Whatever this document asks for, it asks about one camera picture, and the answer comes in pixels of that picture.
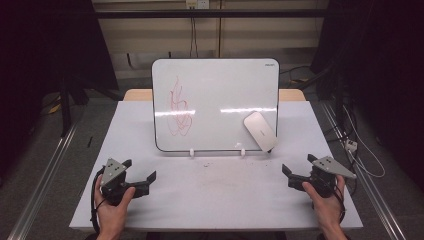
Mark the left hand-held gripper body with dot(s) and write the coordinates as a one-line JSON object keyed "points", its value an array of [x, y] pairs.
{"points": [[113, 173]]}

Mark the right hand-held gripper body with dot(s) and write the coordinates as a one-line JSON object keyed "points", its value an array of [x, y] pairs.
{"points": [[325, 176]]}

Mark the white whiteboard eraser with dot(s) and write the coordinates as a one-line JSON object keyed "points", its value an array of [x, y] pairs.
{"points": [[261, 131]]}

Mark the white magnetic whiteboard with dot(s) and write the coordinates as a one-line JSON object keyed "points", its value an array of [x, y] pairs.
{"points": [[216, 86]]}

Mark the person's right hand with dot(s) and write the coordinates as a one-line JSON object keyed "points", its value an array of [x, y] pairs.
{"points": [[330, 210]]}

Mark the person's left hand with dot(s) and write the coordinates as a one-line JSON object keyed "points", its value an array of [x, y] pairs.
{"points": [[111, 216]]}

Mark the small black floor item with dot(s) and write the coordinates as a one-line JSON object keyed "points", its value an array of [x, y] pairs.
{"points": [[90, 141]]}

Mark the white power strip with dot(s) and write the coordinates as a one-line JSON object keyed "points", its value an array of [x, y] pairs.
{"points": [[351, 145]]}

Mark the white whiteboard support clip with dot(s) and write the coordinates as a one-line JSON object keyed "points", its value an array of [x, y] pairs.
{"points": [[243, 152], [192, 153]]}

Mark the wooden table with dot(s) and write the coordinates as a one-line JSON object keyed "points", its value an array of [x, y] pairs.
{"points": [[136, 95]]}

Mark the black metal stand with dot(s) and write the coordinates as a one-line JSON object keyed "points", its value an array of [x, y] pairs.
{"points": [[66, 106]]}

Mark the black curtain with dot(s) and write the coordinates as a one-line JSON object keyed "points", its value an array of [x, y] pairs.
{"points": [[383, 60], [40, 50]]}

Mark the black horizontal bar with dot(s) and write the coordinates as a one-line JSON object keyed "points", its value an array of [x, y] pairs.
{"points": [[206, 13]]}

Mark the aluminium floor rail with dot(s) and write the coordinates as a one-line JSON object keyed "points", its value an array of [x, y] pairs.
{"points": [[373, 196], [43, 180]]}

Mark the white wall socket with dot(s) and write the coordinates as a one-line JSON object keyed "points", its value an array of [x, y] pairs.
{"points": [[197, 3]]}

